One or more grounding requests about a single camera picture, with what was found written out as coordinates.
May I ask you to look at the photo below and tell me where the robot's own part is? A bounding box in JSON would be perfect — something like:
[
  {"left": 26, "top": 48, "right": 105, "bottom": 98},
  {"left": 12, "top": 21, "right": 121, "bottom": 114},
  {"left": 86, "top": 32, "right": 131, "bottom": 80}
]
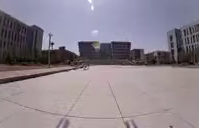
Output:
[
  {"left": 55, "top": 117, "right": 70, "bottom": 128},
  {"left": 124, "top": 119, "right": 139, "bottom": 128}
]

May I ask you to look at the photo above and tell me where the pale paved plaza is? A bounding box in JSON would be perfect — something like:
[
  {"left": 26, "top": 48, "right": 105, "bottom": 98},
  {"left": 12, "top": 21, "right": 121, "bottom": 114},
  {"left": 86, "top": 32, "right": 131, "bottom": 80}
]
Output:
[{"left": 0, "top": 64, "right": 199, "bottom": 128}]

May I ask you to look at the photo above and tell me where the white multistorey building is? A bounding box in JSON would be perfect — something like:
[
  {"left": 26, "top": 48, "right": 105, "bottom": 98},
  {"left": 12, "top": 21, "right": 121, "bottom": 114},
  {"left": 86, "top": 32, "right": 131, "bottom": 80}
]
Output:
[{"left": 166, "top": 16, "right": 199, "bottom": 65}]

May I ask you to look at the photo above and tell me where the bicycle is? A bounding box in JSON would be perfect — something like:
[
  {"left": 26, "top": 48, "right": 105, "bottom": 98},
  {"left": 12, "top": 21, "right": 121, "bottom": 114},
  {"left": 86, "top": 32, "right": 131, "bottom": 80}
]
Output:
[{"left": 79, "top": 62, "right": 90, "bottom": 71}]

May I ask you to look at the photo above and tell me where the small distant building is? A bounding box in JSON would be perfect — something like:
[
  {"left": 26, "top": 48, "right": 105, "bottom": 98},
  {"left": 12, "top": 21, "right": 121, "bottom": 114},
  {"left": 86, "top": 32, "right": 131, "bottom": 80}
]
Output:
[{"left": 130, "top": 48, "right": 145, "bottom": 61}]

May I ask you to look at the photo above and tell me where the dark kerb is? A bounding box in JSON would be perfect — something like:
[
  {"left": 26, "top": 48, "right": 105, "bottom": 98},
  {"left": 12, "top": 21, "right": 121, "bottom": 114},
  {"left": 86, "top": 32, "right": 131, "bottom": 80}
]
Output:
[{"left": 0, "top": 66, "right": 79, "bottom": 88}]

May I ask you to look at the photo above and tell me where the dark glass-fronted building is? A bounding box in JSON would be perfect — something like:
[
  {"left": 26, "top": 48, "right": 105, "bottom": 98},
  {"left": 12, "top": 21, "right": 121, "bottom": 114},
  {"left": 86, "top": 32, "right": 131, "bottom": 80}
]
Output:
[{"left": 77, "top": 40, "right": 132, "bottom": 61}]

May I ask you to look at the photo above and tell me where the raised pale side strip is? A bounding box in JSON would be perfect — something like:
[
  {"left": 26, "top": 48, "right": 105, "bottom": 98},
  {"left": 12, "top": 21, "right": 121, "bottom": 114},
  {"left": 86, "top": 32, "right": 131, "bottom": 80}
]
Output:
[{"left": 0, "top": 63, "right": 75, "bottom": 82}]

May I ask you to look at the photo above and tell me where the low dark building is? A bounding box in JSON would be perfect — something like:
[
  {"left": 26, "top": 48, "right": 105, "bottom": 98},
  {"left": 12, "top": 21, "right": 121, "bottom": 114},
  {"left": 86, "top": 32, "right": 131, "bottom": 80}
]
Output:
[{"left": 41, "top": 45, "right": 78, "bottom": 65}]

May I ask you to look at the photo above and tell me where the low grey building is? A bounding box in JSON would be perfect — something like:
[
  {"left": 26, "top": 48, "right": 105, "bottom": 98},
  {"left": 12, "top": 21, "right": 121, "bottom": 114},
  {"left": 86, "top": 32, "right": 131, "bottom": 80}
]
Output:
[{"left": 144, "top": 50, "right": 172, "bottom": 65}]

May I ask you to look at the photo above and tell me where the pole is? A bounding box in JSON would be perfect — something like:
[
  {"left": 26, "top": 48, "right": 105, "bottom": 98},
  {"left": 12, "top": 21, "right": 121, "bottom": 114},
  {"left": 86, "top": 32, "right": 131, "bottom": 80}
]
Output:
[{"left": 47, "top": 32, "right": 55, "bottom": 68}]

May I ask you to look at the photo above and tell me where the large grey multistorey building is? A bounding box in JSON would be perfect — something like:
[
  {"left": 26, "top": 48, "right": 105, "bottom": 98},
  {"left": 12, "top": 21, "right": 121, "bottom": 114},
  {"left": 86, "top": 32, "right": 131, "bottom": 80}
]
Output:
[{"left": 0, "top": 3, "right": 45, "bottom": 65}]

